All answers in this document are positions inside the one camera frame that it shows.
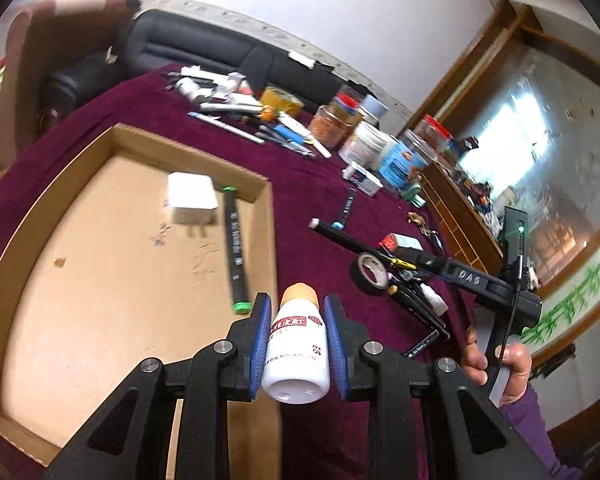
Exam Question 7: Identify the person's right hand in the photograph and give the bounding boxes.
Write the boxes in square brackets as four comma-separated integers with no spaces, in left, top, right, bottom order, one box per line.
[462,326,533,407]

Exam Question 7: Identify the white bottle black cap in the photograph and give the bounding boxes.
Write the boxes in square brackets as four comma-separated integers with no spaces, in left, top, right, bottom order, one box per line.
[174,77,213,101]

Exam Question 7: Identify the white red-label box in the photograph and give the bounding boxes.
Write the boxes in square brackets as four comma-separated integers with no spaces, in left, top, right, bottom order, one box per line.
[342,162,383,197]

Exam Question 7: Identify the small green item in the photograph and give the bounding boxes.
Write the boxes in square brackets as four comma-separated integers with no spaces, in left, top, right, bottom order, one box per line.
[402,182,426,208]

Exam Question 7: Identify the white silver tube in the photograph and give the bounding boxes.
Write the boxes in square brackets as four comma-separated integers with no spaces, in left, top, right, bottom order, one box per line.
[200,101,263,114]

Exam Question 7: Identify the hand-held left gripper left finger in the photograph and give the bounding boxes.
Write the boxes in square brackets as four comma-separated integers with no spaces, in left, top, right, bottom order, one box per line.
[45,292,273,480]

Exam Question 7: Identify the red-lidded clear jar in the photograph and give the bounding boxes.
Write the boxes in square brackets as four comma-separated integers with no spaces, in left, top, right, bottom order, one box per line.
[415,114,453,166]

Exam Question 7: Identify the shallow cardboard box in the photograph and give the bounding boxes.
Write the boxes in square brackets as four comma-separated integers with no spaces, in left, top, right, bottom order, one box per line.
[0,122,281,480]

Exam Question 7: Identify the white plastic tub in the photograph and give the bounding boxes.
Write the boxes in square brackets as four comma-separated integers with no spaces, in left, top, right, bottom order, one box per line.
[339,122,397,171]

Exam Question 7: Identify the white bottle orange cap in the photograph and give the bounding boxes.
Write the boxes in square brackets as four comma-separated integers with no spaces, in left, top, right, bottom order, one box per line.
[260,282,331,406]

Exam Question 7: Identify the white-lidded container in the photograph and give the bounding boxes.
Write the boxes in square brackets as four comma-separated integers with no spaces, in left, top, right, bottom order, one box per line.
[358,94,388,128]

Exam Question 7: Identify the brown armchair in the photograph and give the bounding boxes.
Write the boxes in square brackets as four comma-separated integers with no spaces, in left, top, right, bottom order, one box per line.
[0,0,143,171]

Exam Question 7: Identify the jar with red-blue lid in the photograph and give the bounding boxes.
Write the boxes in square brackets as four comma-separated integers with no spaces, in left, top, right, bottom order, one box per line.
[335,85,368,116]

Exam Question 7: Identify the black marker white cap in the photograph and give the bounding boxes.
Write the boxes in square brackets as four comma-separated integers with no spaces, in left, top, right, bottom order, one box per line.
[402,330,443,359]

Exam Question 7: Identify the white power adapter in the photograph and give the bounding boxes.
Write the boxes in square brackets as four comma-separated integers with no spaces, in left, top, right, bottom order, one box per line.
[166,172,219,225]

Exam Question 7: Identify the white dropper bottle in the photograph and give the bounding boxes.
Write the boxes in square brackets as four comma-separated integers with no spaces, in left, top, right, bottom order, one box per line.
[420,285,448,316]

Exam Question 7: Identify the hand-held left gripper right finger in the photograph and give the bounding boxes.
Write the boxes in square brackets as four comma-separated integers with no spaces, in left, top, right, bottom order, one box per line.
[322,294,556,480]

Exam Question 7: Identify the black leather sofa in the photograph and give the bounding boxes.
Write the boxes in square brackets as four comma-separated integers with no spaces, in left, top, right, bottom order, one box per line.
[45,8,376,111]

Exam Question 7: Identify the blue label jar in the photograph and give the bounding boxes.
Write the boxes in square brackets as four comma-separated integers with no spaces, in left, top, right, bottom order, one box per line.
[377,130,438,193]

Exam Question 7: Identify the maroon tablecloth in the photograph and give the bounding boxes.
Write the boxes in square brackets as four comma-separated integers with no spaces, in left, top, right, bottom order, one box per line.
[0,62,481,480]

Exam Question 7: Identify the person's right forearm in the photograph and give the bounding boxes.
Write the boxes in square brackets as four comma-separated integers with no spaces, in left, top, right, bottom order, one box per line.
[497,385,561,480]

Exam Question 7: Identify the long white pen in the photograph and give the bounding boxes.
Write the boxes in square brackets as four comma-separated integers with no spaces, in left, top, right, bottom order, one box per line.
[188,112,266,146]

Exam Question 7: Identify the blue pen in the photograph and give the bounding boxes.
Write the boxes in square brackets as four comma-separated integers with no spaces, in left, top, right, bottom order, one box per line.
[272,122,312,150]

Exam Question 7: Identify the black marker green caps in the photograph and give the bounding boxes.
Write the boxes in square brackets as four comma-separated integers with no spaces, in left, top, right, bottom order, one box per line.
[221,186,253,316]

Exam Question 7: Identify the yellow tape roll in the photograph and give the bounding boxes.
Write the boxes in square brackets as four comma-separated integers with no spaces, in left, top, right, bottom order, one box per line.
[260,86,303,117]

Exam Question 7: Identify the red and green box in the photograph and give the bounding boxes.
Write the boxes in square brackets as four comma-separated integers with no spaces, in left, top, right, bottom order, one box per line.
[378,233,422,253]

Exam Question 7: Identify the black marker teal cap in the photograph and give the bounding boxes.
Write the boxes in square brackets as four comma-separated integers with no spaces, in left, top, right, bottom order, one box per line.
[331,188,357,229]

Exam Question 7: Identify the jar with orange contents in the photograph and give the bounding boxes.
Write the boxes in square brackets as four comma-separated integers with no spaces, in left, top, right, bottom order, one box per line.
[307,106,363,150]

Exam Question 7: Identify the black tape roll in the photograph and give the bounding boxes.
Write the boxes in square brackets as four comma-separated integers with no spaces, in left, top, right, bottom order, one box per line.
[351,252,392,295]

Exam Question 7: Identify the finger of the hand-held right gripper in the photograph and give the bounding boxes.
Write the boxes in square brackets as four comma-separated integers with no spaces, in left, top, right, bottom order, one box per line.
[380,250,488,295]
[390,282,451,338]

